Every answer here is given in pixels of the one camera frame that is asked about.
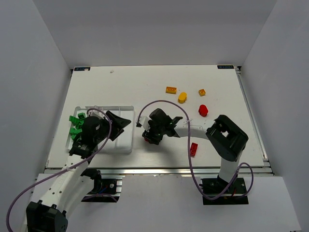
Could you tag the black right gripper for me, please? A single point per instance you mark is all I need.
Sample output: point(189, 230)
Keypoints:
point(150, 135)

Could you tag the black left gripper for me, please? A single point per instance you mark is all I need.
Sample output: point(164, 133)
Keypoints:
point(111, 126)

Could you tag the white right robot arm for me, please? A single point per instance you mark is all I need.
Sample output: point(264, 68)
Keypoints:
point(226, 137)

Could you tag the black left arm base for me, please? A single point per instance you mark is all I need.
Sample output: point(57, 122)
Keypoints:
point(105, 189)

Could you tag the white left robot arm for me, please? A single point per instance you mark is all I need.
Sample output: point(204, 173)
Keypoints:
point(51, 212)

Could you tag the orange 2x3 lego brick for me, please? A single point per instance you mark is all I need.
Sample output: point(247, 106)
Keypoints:
point(171, 90)

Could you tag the yellow rounded lego piece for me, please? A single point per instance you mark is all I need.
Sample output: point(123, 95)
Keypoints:
point(182, 97)

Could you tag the red 2x4 lego brick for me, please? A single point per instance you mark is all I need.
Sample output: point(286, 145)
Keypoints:
point(193, 149)

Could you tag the green lego pile in tray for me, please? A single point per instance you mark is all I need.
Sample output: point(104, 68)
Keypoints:
point(76, 124)

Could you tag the red rounded lego piece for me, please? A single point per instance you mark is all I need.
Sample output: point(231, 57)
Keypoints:
point(203, 110)

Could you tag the small orange lego brick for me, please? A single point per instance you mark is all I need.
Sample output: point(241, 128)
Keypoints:
point(202, 92)

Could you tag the blue left table label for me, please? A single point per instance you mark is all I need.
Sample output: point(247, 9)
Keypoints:
point(81, 69)

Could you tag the blue table label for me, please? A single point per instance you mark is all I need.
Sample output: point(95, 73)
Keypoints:
point(225, 66)
point(81, 69)

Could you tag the blue right table label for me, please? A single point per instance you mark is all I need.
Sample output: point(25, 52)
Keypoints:
point(225, 66)

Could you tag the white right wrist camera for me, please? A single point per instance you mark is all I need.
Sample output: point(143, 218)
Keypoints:
point(143, 121)

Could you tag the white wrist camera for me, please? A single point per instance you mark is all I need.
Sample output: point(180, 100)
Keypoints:
point(96, 111)
point(143, 121)

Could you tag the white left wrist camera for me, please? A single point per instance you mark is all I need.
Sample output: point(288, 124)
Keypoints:
point(96, 111)

